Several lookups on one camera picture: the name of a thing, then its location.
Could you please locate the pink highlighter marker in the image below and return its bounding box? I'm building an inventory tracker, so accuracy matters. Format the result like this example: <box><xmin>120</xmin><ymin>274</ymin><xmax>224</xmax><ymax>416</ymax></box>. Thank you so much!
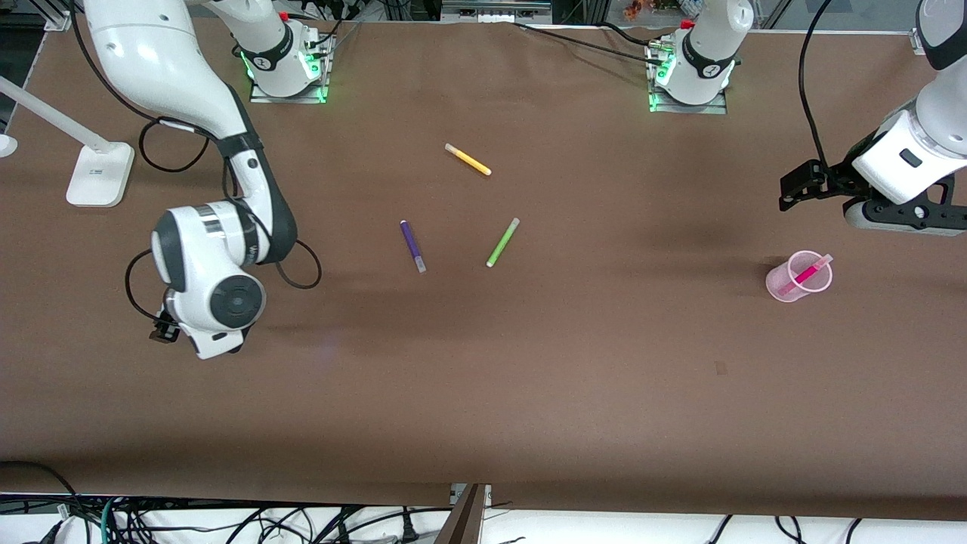
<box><xmin>778</xmin><ymin>254</ymin><xmax>834</xmax><ymax>297</ymax></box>

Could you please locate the translucent pink plastic cup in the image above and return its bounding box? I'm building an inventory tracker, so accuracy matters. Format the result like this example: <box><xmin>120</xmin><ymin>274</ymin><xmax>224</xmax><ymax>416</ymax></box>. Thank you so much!
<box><xmin>765</xmin><ymin>250</ymin><xmax>834</xmax><ymax>304</ymax></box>

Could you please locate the white lamp stand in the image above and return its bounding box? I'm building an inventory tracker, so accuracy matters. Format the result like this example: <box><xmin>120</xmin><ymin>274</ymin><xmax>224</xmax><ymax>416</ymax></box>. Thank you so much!
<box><xmin>0</xmin><ymin>74</ymin><xmax>135</xmax><ymax>209</ymax></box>

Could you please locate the purple highlighter marker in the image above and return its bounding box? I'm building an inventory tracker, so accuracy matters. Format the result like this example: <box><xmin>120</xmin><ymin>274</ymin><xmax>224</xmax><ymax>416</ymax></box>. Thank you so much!
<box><xmin>400</xmin><ymin>220</ymin><xmax>428</xmax><ymax>274</ymax></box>

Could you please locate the green highlighter marker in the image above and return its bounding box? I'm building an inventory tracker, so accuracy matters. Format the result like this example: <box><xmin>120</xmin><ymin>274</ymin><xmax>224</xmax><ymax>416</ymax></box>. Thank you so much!
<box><xmin>486</xmin><ymin>218</ymin><xmax>521</xmax><ymax>268</ymax></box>

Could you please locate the yellow highlighter marker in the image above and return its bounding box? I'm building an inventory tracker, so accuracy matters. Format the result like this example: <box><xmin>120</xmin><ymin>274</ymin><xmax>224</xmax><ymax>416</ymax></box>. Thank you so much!
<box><xmin>444</xmin><ymin>143</ymin><xmax>493</xmax><ymax>177</ymax></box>

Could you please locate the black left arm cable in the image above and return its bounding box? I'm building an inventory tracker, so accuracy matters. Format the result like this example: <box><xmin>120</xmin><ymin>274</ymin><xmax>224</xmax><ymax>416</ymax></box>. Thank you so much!
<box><xmin>798</xmin><ymin>0</ymin><xmax>836</xmax><ymax>171</ymax></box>

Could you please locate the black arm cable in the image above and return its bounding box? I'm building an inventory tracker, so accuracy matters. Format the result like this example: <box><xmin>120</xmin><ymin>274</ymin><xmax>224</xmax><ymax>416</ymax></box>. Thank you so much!
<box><xmin>68</xmin><ymin>0</ymin><xmax>324</xmax><ymax>326</ymax></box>
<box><xmin>798</xmin><ymin>0</ymin><xmax>836</xmax><ymax>171</ymax></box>

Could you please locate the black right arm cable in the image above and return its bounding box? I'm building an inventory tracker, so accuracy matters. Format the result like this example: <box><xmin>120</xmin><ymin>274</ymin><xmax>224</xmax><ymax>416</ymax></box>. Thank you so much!
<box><xmin>68</xmin><ymin>0</ymin><xmax>324</xmax><ymax>326</ymax></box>

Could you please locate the black floor cable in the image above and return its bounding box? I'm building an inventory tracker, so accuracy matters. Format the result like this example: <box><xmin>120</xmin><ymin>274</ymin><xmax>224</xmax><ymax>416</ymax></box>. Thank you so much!
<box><xmin>0</xmin><ymin>461</ymin><xmax>80</xmax><ymax>544</ymax></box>

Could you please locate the black cable on table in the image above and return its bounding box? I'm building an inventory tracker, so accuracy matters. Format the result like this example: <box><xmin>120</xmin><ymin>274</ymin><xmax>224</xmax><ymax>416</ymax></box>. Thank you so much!
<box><xmin>512</xmin><ymin>21</ymin><xmax>673</xmax><ymax>65</ymax></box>

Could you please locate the dark table support post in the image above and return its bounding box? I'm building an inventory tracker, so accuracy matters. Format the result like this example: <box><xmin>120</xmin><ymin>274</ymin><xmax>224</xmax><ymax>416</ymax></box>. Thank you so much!
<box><xmin>433</xmin><ymin>484</ymin><xmax>488</xmax><ymax>544</ymax></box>

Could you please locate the silver aluminium frame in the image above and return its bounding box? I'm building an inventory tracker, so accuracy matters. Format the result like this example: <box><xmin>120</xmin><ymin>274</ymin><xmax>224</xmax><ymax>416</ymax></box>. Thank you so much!
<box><xmin>440</xmin><ymin>0</ymin><xmax>554</xmax><ymax>25</ymax></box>

